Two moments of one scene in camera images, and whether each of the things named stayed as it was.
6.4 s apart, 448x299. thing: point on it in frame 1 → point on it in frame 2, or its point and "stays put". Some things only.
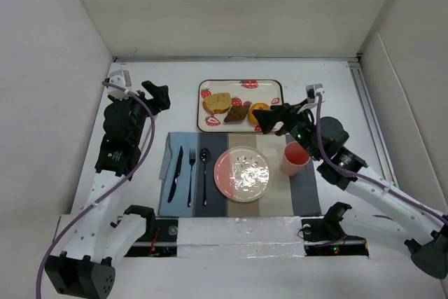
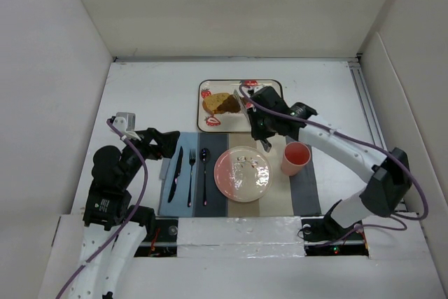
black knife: (173, 189) stays put
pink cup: (295, 158) stays put
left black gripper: (144, 98) → (151, 142)
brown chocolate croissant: (236, 113) → (231, 103)
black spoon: (204, 156) stays put
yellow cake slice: (217, 103) stays put
